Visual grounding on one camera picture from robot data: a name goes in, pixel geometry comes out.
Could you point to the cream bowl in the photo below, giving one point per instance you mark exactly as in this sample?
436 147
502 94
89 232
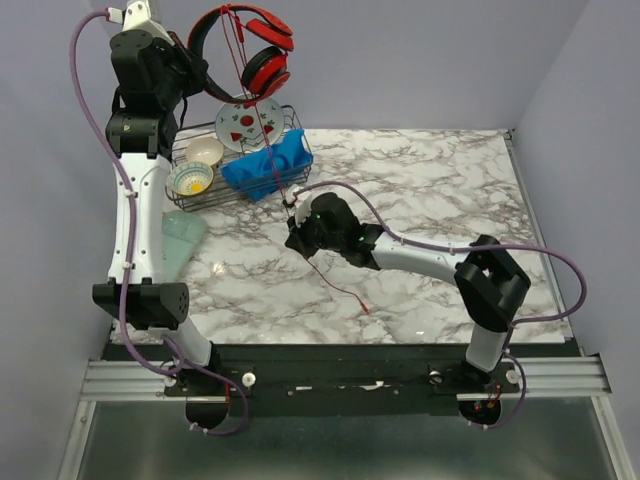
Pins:
208 150

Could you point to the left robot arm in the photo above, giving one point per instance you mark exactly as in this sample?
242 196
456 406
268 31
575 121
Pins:
153 75

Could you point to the light green dish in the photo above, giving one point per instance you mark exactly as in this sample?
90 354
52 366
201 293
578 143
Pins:
182 233

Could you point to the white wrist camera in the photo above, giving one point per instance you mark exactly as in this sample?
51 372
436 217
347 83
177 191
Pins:
141 15
299 202

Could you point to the black wire dish rack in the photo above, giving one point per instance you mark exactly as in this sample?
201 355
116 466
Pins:
246 153

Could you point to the blue cloth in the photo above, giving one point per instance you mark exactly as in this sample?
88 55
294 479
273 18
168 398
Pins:
264 172

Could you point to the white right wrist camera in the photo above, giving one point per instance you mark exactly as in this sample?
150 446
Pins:
299 202

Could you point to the aluminium frame rail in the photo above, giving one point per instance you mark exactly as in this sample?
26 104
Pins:
543 372

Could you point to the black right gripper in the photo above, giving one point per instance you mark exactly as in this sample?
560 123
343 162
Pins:
298 239

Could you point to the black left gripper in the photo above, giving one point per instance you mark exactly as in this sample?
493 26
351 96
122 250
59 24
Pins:
194 67

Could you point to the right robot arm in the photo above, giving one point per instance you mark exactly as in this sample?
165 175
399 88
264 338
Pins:
490 282

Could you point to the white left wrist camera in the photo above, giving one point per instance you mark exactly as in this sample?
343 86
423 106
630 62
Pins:
141 15

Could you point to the patterned yellow centre bowl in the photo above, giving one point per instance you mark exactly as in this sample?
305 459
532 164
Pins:
190 178

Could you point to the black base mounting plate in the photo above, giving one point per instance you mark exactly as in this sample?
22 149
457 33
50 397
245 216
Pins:
345 380

